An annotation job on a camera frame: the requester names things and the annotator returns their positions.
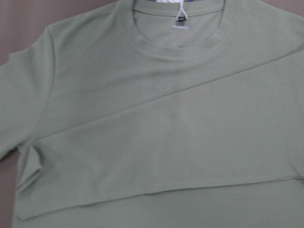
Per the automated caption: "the olive green long-sleeve shirt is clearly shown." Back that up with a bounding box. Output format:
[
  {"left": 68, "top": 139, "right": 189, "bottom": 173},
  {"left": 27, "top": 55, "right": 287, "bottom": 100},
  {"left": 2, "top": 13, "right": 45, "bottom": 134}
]
[{"left": 0, "top": 0, "right": 304, "bottom": 228}]

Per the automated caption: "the white neck hang tag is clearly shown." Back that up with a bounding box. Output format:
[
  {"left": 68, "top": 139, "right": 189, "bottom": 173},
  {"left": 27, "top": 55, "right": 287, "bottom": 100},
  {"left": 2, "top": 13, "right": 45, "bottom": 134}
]
[{"left": 156, "top": 0, "right": 189, "bottom": 29}]

